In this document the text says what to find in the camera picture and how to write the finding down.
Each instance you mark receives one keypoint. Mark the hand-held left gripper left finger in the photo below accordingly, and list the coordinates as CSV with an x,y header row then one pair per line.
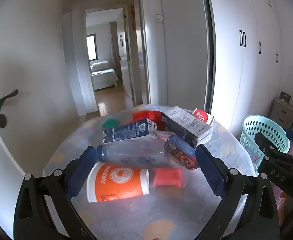
x,y
81,172

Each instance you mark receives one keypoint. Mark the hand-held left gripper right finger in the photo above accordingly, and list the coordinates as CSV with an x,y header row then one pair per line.
x,y
211,175

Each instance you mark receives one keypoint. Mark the teal plastic basket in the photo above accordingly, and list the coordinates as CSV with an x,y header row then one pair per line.
x,y
264,130

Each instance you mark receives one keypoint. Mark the red snack packet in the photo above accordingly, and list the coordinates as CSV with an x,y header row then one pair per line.
x,y
167,177

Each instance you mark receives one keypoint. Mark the white grey drink carton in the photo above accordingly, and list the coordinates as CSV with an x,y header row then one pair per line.
x,y
186,126

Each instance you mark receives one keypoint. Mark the green snack packet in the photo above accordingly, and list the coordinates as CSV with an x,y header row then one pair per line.
x,y
110,123

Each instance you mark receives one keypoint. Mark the red plastic bag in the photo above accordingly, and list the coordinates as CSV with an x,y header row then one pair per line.
x,y
147,116

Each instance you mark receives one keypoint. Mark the beige nightstand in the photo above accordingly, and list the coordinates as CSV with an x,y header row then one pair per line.
x,y
282,115

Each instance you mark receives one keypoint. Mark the orange paper cup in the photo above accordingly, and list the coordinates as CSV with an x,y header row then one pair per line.
x,y
116,182

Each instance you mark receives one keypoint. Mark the blue snack box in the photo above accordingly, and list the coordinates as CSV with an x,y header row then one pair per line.
x,y
180,151

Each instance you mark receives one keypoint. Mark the clear plastic bottle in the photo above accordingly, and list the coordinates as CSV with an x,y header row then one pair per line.
x,y
131,153

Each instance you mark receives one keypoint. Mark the pink packet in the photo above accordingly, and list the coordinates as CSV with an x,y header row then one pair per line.
x,y
165,138

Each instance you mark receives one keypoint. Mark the small red paper cup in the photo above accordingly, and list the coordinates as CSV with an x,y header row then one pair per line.
x,y
202,116

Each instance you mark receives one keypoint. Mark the blue milk carton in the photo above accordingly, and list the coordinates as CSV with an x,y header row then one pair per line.
x,y
129,131

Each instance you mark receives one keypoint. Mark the white wardrobe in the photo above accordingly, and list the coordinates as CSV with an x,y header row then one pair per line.
x,y
239,80

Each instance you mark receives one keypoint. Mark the patterned tablecloth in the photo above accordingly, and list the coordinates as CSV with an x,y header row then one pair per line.
x,y
146,217

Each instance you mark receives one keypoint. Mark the black door lock knob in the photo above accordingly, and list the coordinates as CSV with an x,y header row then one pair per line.
x,y
2,121

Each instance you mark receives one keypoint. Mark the white bed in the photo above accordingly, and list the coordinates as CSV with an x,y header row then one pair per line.
x,y
102,77

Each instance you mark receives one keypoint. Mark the white door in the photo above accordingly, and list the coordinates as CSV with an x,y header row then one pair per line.
x,y
31,75

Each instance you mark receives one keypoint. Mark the window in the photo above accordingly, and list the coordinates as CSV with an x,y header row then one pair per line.
x,y
91,47

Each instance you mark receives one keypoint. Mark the dark picture frame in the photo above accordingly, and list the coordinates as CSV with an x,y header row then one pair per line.
x,y
285,97

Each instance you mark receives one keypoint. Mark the white light switch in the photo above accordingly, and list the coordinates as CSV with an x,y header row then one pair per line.
x,y
159,17

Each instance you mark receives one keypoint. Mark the orange wall decoration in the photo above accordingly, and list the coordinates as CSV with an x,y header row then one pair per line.
x,y
133,17

